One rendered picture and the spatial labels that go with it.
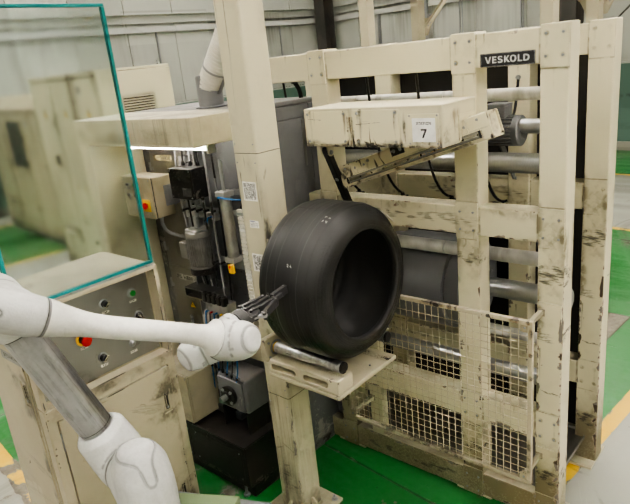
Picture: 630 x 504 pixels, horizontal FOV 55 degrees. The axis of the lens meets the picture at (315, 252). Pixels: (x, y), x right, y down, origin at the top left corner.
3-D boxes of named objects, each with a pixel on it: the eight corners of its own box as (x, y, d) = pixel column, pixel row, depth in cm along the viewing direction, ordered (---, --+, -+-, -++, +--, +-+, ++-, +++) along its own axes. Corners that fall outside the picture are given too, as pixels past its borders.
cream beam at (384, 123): (305, 147, 239) (301, 109, 234) (344, 137, 257) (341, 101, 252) (442, 149, 200) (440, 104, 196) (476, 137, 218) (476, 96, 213)
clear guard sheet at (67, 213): (11, 312, 199) (-74, 4, 170) (150, 261, 238) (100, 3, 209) (13, 313, 198) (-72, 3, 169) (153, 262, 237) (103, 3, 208)
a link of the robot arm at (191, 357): (220, 350, 187) (244, 347, 178) (182, 378, 177) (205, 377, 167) (204, 320, 185) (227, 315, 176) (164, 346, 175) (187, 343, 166)
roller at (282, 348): (271, 353, 238) (270, 343, 237) (279, 349, 241) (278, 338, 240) (341, 376, 216) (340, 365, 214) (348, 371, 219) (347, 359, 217)
